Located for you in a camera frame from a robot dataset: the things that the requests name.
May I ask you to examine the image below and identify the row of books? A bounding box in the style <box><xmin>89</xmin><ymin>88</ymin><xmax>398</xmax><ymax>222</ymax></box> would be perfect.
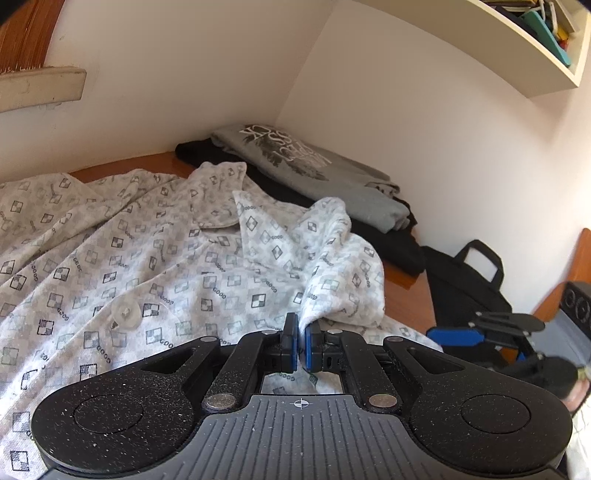
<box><xmin>480</xmin><ymin>0</ymin><xmax>591</xmax><ymax>70</ymax></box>

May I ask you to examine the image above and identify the white patterned pajama shirt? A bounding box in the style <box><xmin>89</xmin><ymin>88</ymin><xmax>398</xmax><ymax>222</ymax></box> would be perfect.
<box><xmin>0</xmin><ymin>161</ymin><xmax>444</xmax><ymax>472</ymax></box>

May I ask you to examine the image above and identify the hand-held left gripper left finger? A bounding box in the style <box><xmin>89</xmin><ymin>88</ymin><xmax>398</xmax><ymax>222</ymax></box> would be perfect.
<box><xmin>139</xmin><ymin>314</ymin><xmax>300</xmax><ymax>412</ymax></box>

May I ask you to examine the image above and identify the wooden window frame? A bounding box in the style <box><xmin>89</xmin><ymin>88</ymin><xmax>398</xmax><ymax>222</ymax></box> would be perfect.
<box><xmin>0</xmin><ymin>0</ymin><xmax>65</xmax><ymax>75</ymax></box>

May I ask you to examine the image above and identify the black laptop bag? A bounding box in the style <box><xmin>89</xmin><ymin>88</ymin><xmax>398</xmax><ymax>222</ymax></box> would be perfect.
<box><xmin>422</xmin><ymin>239</ymin><xmax>513</xmax><ymax>356</ymax></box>

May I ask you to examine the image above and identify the white wall shelf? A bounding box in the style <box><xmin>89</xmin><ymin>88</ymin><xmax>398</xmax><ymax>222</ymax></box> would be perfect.
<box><xmin>360</xmin><ymin>0</ymin><xmax>591</xmax><ymax>97</ymax></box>

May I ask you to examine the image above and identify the black folded garment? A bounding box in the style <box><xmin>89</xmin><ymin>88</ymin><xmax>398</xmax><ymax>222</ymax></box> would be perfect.
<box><xmin>174</xmin><ymin>138</ymin><xmax>428</xmax><ymax>278</ymax></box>

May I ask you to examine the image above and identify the grey printed sweatshirt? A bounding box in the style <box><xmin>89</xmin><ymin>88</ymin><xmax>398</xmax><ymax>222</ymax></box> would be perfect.
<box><xmin>211</xmin><ymin>124</ymin><xmax>411</xmax><ymax>232</ymax></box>

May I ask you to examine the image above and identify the person's right hand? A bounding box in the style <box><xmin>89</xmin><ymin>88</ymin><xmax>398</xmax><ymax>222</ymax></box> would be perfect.
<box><xmin>564</xmin><ymin>367</ymin><xmax>591</xmax><ymax>411</ymax></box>

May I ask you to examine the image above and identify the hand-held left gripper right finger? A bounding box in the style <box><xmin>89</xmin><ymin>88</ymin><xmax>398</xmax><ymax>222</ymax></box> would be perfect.
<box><xmin>302</xmin><ymin>320</ymin><xmax>465</xmax><ymax>412</ymax></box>

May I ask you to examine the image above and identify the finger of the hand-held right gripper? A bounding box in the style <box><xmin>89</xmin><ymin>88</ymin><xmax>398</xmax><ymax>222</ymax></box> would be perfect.
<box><xmin>425</xmin><ymin>325</ymin><xmax>490</xmax><ymax>348</ymax></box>
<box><xmin>471</xmin><ymin>311</ymin><xmax>546</xmax><ymax>332</ymax></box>

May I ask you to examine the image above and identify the beige window sill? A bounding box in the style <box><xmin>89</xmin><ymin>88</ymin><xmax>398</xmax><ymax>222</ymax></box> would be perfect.
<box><xmin>0</xmin><ymin>66</ymin><xmax>88</xmax><ymax>113</ymax></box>

